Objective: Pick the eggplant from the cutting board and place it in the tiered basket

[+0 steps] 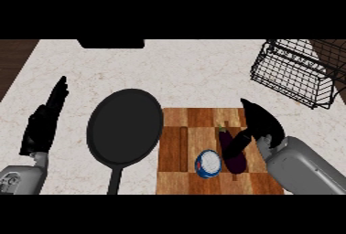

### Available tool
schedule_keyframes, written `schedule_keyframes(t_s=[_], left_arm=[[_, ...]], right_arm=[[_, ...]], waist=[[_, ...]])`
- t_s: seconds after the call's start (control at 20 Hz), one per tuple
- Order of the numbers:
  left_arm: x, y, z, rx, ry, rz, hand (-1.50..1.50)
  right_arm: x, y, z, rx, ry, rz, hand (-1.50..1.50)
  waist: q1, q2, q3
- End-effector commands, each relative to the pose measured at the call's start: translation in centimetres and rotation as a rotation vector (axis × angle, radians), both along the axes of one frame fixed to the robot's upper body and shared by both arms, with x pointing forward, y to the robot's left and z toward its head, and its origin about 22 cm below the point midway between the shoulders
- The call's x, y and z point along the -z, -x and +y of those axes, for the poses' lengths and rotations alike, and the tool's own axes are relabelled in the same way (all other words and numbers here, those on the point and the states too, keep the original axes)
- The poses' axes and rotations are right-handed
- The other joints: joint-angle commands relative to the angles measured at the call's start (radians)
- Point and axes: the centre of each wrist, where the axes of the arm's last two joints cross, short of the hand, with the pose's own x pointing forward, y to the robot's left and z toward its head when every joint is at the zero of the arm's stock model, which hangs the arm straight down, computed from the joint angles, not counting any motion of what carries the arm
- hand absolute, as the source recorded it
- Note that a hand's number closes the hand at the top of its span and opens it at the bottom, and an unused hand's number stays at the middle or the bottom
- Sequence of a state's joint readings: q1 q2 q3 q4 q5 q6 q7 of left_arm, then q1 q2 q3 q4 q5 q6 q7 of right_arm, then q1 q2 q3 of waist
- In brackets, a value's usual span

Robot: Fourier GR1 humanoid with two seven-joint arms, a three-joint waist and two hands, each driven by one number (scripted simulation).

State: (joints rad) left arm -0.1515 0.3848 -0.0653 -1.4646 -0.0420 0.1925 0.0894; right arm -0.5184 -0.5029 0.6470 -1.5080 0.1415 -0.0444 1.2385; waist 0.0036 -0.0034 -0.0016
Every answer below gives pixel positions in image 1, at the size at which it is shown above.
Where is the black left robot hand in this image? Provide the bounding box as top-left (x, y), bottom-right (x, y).
top-left (17, 75), bottom-right (70, 157)

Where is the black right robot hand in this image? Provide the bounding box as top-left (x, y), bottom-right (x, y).
top-left (221, 98), bottom-right (286, 160)

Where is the dark purple eggplant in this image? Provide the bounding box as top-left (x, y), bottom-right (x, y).
top-left (215, 125), bottom-right (248, 176)

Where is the brown wooden cutting board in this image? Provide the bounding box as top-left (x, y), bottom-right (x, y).
top-left (155, 107), bottom-right (286, 196)

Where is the black frying pan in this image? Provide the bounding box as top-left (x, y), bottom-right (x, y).
top-left (85, 88), bottom-right (165, 196)

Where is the blue and white can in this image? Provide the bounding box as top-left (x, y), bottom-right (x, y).
top-left (193, 149), bottom-right (223, 180)

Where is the black appliance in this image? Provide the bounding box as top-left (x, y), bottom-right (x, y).
top-left (76, 38), bottom-right (146, 49)

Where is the black wire tiered basket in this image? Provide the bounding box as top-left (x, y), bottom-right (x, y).
top-left (248, 38), bottom-right (346, 110)

